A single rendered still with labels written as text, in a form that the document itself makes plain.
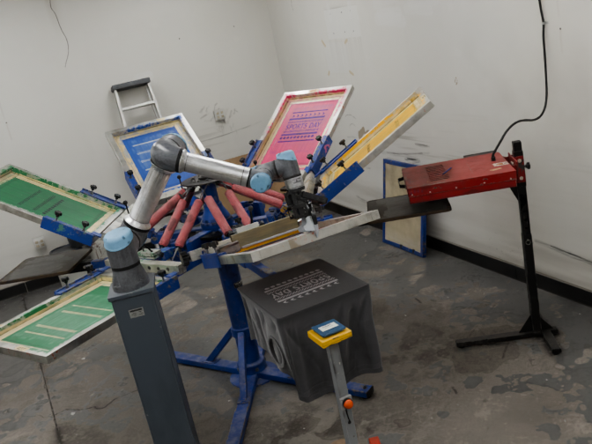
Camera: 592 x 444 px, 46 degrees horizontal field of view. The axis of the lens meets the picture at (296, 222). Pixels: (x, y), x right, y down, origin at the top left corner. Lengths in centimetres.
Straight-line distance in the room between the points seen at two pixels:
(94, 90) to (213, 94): 122
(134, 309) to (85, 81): 455
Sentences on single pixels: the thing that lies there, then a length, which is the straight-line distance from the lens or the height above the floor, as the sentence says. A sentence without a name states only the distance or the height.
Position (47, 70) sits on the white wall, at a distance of 716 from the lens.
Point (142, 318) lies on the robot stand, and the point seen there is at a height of 108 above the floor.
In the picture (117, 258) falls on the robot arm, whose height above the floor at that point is 134.
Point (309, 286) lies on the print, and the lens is 313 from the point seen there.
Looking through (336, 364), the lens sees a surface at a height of 82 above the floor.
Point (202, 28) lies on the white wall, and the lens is 749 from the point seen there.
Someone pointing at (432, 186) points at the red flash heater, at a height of 110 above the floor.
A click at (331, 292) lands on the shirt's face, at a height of 95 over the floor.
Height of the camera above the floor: 214
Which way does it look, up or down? 17 degrees down
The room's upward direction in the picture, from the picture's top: 12 degrees counter-clockwise
